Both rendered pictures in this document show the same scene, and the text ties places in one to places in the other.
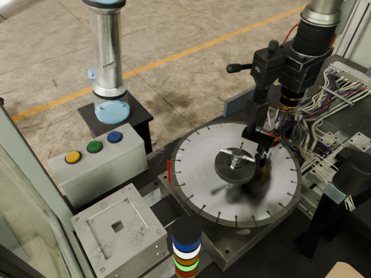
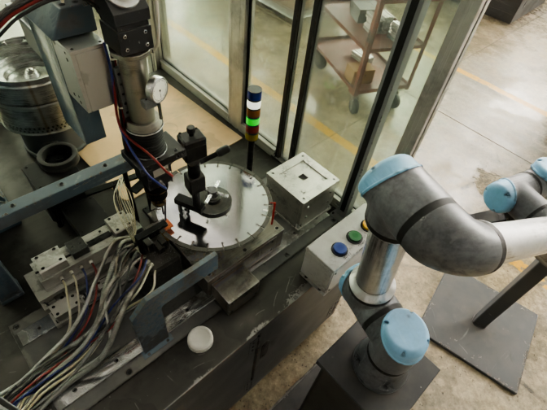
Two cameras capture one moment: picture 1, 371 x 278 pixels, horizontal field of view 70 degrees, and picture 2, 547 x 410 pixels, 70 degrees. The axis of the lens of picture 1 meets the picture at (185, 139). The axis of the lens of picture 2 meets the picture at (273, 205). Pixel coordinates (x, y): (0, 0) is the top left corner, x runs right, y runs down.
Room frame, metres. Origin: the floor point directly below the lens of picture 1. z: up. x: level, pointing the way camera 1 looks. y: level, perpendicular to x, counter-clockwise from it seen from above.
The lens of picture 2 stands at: (1.21, -0.12, 1.83)
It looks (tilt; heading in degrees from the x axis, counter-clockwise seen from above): 49 degrees down; 168
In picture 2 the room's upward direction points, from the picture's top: 8 degrees clockwise
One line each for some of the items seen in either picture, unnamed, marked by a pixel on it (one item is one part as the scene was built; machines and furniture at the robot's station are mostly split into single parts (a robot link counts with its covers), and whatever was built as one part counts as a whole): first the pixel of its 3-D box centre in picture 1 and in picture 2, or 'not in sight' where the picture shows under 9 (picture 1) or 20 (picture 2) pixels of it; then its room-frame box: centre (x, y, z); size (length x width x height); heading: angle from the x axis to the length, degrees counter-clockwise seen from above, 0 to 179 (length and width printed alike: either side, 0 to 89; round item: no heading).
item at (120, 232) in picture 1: (122, 238); (299, 191); (0.29, 0.17, 0.82); 0.18 x 0.18 x 0.15; 37
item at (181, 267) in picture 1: (186, 255); (252, 119); (0.16, 0.00, 1.05); 0.05 x 0.04 x 0.03; 37
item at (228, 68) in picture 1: (247, 69); (211, 150); (0.50, -0.14, 1.21); 0.08 x 0.06 x 0.03; 127
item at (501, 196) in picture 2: not in sight; (516, 198); (0.67, 0.57, 1.21); 0.11 x 0.11 x 0.08; 18
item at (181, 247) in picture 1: (186, 233); (254, 93); (0.16, 0.00, 1.14); 0.05 x 0.04 x 0.03; 37
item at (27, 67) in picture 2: not in sight; (43, 103); (-0.07, -0.74, 0.93); 0.31 x 0.31 x 0.36
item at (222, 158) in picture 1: (235, 162); (212, 198); (0.44, -0.14, 0.96); 0.11 x 0.11 x 0.03
